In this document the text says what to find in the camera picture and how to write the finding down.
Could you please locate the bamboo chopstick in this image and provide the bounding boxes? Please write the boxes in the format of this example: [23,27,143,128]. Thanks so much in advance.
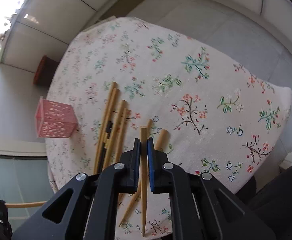
[93,82,117,174]
[102,100,128,170]
[99,88,118,157]
[5,201,46,208]
[118,129,168,226]
[140,126,148,237]

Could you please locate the white kitchen cabinets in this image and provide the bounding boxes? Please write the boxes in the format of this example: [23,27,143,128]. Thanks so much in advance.
[0,0,292,71]

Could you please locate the floral tablecloth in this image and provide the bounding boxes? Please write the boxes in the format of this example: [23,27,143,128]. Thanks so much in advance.
[44,16,292,235]

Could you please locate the pink perforated utensil holder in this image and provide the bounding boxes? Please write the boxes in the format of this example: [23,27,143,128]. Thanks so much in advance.
[34,97,78,138]

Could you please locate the dark bin with red rim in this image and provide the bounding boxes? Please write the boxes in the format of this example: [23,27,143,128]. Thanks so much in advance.
[33,55,59,87]

